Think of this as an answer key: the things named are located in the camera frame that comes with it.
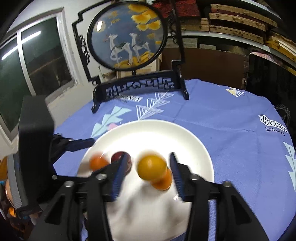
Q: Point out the window with white frame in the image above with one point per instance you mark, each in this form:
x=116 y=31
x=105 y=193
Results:
x=34 y=61

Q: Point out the round deer art screen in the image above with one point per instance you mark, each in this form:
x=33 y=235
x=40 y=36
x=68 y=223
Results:
x=126 y=36

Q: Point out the white round plate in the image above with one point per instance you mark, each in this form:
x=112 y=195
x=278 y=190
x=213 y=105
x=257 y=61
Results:
x=148 y=206

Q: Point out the dark red plum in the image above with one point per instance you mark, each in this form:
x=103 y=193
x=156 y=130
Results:
x=117 y=156

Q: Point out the yellow-orange tangerine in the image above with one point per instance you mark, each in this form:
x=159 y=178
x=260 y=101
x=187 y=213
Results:
x=151 y=167

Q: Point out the white wall shelf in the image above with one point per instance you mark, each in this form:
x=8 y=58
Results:
x=255 y=25

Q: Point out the blue patterned tablecloth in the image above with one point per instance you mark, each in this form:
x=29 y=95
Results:
x=220 y=133

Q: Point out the orange tangerine with stem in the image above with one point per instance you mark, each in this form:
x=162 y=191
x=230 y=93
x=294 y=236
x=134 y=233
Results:
x=164 y=183

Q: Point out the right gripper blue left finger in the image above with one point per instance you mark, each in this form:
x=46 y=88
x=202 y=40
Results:
x=119 y=176

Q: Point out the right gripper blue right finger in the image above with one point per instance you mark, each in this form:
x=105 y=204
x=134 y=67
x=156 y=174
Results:
x=176 y=172

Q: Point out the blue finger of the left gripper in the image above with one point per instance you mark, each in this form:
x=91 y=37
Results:
x=76 y=145

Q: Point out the small orange tangerine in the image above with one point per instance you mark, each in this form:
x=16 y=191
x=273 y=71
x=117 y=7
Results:
x=97 y=161

